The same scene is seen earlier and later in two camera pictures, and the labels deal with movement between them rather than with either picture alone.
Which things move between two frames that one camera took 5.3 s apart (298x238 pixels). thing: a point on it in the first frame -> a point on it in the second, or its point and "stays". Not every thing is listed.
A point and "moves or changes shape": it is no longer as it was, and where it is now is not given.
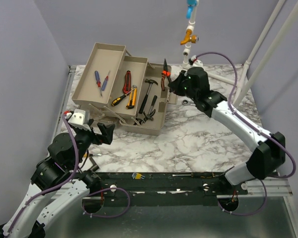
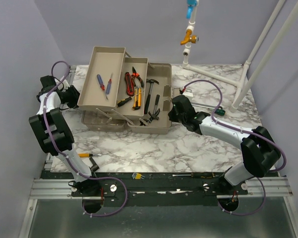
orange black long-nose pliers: x=165 y=73 -> x=135 y=75
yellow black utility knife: x=132 y=98 -> x=137 y=98
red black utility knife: x=126 y=87 moves or changes shape
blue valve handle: x=190 y=3 stays
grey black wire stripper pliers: x=137 y=121 -> x=144 y=123
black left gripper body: x=85 y=139 -> x=70 y=97
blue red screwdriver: x=105 y=83 -> x=109 y=85
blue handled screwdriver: x=97 y=77 -> x=102 y=86
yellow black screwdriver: x=119 y=98 -> x=124 y=100
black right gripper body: x=189 y=91 -> x=174 y=116
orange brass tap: x=193 y=38 stays
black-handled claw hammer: x=142 y=105 moves or changes shape
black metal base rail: x=163 y=189 stays
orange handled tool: x=91 y=154 stays
